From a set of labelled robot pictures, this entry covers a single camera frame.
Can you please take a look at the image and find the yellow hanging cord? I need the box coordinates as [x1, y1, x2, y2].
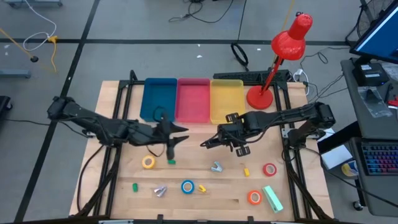
[281, 0, 296, 32]

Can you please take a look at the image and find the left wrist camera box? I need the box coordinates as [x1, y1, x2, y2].
[160, 112, 172, 131]

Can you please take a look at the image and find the yellow plastic bin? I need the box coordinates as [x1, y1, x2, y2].
[210, 79, 246, 125]

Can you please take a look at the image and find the grey metal base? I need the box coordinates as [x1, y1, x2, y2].
[0, 68, 32, 79]
[2, 0, 63, 9]

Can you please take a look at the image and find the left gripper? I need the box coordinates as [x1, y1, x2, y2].
[136, 119, 190, 151]

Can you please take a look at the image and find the yellow rope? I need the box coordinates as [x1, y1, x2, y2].
[0, 27, 35, 59]

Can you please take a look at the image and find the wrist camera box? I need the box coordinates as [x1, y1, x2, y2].
[217, 122, 234, 139]
[160, 112, 172, 131]

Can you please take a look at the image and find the blue plastic bin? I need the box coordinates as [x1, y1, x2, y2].
[139, 77, 178, 123]

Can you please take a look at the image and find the white cardboard box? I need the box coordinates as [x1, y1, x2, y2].
[320, 144, 354, 170]

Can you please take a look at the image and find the black cage fan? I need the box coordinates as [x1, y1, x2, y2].
[345, 0, 396, 48]

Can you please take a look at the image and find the grey computer cart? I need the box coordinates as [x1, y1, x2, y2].
[317, 57, 398, 218]

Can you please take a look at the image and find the clear plastic bag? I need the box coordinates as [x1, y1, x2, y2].
[356, 86, 394, 119]

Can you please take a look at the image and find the black keyboard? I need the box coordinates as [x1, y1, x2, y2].
[213, 70, 290, 85]

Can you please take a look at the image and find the white cable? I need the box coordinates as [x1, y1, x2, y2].
[23, 0, 58, 52]

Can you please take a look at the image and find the coiled black cable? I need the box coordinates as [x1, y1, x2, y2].
[230, 42, 249, 72]

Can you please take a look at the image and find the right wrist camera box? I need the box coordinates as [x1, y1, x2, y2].
[217, 122, 234, 139]

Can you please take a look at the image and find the computer monitor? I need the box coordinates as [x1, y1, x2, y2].
[349, 0, 398, 65]

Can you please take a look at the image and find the long black cable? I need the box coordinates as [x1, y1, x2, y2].
[169, 0, 234, 24]

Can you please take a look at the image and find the red desk lamp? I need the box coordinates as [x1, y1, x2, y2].
[246, 11, 314, 111]

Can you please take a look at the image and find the pink plastic bin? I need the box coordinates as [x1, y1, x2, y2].
[175, 77, 211, 124]

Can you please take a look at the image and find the rainbow backlit keyboard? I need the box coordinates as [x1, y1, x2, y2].
[360, 142, 398, 177]

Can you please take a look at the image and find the yellow plug cable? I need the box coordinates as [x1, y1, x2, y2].
[47, 35, 60, 73]

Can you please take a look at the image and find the black caster block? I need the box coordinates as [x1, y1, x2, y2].
[0, 95, 13, 119]

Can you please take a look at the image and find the orange tape roll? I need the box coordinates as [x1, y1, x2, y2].
[247, 190, 263, 206]

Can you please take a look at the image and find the black mini computer box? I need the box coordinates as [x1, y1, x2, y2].
[352, 63, 389, 87]

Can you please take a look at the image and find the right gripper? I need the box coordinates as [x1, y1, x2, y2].
[200, 112, 252, 157]

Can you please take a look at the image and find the red tape roll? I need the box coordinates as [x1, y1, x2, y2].
[262, 162, 278, 177]

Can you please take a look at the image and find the mint green stapler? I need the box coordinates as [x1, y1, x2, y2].
[262, 185, 284, 214]

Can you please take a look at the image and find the grey staple remover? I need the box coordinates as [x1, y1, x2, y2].
[154, 185, 168, 198]

